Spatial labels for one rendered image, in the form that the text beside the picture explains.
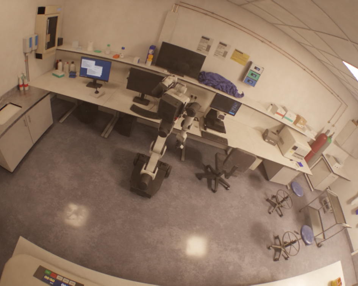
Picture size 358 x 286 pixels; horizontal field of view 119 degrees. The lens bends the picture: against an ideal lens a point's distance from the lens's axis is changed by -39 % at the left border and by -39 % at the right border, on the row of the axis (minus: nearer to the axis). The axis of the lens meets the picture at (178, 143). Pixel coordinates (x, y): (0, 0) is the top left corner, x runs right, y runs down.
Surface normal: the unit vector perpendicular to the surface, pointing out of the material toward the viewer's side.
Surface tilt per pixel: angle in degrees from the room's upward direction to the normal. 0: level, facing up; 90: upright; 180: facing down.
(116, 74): 90
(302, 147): 90
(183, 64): 86
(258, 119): 90
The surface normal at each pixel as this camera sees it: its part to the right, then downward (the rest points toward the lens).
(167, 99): 0.29, -0.61
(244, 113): -0.07, 0.65
